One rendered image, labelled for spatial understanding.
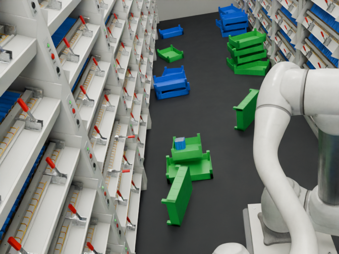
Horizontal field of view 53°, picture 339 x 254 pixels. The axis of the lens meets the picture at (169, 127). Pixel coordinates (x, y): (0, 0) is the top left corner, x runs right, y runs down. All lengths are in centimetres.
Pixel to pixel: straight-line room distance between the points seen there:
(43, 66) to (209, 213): 135
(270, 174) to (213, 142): 165
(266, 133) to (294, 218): 24
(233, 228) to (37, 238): 126
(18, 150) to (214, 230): 132
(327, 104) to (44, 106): 78
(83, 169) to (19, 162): 41
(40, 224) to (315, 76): 82
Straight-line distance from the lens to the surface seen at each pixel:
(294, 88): 100
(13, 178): 81
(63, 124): 111
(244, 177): 223
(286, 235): 158
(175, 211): 190
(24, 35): 101
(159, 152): 251
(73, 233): 114
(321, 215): 141
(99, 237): 136
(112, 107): 169
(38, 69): 104
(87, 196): 125
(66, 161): 111
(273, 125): 96
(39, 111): 101
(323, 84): 99
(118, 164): 165
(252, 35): 364
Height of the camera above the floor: 154
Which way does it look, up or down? 34 degrees down
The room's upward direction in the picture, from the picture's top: 11 degrees counter-clockwise
